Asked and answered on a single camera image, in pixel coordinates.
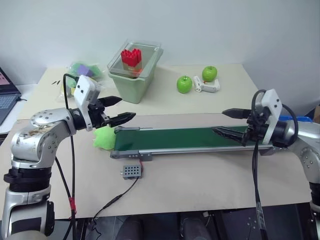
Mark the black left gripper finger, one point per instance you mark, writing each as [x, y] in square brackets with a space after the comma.
[111, 100]
[122, 118]

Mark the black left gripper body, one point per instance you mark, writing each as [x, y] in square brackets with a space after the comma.
[98, 116]

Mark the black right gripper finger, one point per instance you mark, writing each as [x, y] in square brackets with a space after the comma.
[237, 113]
[231, 133]

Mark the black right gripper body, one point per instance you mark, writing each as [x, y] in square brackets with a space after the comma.
[256, 127]

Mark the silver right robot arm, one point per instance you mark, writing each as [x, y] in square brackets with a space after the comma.
[307, 140]

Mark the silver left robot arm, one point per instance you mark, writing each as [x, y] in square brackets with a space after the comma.
[37, 140]

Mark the green conveyor belt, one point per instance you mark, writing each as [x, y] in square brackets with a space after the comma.
[175, 138]

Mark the pale green plastic bin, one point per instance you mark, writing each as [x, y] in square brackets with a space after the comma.
[130, 90]

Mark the light green plush toy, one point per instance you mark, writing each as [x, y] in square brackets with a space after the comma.
[102, 138]

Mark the clear bag of foam toys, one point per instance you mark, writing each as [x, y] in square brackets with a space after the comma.
[85, 70]

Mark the blue plastic crate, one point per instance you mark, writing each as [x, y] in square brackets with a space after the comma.
[300, 118]

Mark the red toy brick block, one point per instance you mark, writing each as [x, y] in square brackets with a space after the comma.
[131, 58]

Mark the green apple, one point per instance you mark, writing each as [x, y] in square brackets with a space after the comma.
[209, 73]
[184, 85]

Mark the grey perforated control box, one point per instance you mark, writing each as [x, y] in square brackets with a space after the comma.
[131, 171]

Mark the clear plastic lid box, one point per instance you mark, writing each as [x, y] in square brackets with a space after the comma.
[147, 55]

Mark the beige table cover board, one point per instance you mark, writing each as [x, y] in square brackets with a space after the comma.
[187, 182]

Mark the dark laptop computer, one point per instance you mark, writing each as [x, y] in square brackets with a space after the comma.
[7, 100]

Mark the dark rounded shape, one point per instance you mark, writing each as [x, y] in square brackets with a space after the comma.
[135, 228]
[193, 230]

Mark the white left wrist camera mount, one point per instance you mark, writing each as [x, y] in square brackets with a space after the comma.
[83, 90]

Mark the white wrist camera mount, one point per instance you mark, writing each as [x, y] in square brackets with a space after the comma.
[273, 100]
[83, 90]

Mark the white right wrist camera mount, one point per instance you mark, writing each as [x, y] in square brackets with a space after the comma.
[273, 100]

